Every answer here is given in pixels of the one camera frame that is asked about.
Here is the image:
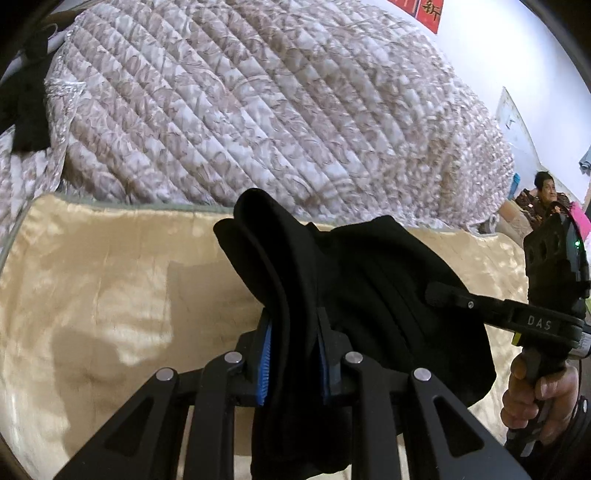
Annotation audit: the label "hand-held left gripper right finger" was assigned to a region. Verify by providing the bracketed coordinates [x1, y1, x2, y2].
[316, 309, 532, 480]

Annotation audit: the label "black pants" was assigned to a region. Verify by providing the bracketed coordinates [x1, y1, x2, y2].
[213, 187, 497, 480]

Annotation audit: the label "beige satin blanket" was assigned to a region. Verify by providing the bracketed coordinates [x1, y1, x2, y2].
[0, 193, 532, 480]

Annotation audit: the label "pink cloth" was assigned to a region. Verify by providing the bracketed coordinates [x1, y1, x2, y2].
[570, 203, 591, 243]

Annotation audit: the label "red wall poster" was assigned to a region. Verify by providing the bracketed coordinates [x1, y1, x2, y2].
[388, 0, 445, 34]

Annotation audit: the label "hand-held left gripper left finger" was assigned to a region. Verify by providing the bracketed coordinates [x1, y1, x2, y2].
[53, 319, 273, 480]

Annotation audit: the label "dark cloth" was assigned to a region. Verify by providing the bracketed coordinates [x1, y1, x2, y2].
[0, 23, 65, 154]

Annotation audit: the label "quilted patterned bedspread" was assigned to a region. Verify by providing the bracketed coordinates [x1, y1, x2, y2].
[0, 0, 518, 252]

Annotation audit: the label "person's right hand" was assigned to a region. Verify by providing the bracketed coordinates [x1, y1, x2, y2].
[501, 353, 580, 444]

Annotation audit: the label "white wall paper sheet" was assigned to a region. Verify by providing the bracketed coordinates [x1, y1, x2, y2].
[496, 87, 539, 160]

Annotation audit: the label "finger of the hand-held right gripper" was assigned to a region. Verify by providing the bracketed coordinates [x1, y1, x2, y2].
[425, 281, 514, 331]

